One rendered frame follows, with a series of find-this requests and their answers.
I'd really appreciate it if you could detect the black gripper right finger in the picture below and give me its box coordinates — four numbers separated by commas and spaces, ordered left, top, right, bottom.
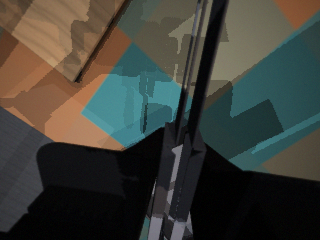
190, 142, 320, 240

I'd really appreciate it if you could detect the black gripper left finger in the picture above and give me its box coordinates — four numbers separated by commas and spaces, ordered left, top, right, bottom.
36, 127, 164, 240

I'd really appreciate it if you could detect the light wooden board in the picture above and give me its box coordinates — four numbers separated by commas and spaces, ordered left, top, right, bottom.
0, 0, 129, 83

